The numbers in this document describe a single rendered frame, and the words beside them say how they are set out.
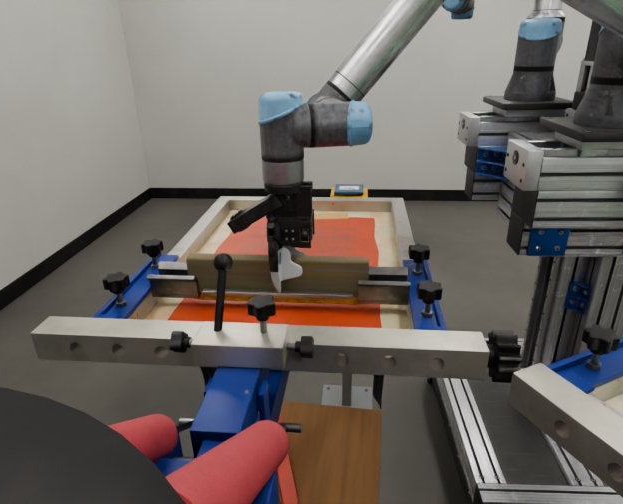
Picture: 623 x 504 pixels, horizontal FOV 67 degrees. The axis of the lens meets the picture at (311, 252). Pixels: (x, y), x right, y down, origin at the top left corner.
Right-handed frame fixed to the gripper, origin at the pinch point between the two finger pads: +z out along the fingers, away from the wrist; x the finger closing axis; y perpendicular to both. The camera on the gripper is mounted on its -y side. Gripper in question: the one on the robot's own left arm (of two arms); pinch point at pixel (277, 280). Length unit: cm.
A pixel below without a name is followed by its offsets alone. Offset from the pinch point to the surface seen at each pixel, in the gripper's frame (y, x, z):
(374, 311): 19.2, -1.7, 5.4
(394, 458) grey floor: 31, 51, 101
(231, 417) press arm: 1.4, -40.7, -3.1
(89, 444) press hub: 7, -71, -31
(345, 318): 13.6, -4.6, 5.4
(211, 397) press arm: -1.9, -37.5, -3.1
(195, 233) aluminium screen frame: -26.6, 28.6, 2.0
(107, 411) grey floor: -91, 66, 101
